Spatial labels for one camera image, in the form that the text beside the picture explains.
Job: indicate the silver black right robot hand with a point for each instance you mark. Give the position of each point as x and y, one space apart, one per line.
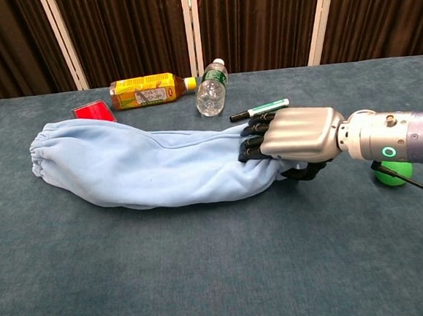
301 132

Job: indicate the light blue pants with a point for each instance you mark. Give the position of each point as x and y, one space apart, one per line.
124 165

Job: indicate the teal felt table cover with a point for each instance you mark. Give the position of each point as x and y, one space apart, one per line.
206 275

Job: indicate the green ball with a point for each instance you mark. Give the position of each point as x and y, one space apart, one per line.
396 177

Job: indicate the clear plastic water bottle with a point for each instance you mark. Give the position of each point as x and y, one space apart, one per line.
210 92

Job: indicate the black curtain screen panel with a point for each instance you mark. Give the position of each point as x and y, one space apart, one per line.
4 42
124 33
379 13
259 22

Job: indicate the yellow label tea bottle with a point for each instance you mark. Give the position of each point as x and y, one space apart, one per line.
144 92

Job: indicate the green white marker pen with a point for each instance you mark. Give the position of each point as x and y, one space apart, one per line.
262 109

